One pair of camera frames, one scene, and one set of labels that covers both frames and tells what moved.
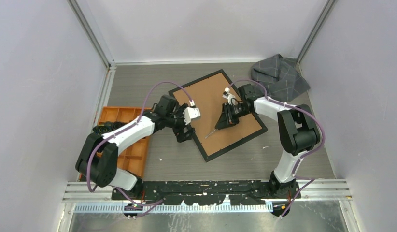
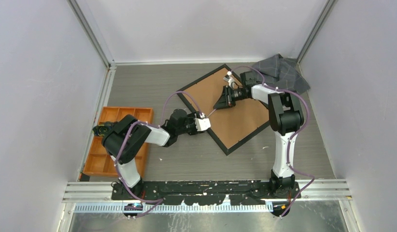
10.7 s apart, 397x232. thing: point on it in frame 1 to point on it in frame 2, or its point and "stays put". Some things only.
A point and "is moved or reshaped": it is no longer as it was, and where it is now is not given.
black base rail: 208,193 stays put
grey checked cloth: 282,80 stays put
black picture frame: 206,93 is moved or reshaped
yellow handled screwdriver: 210,133 to 214,110
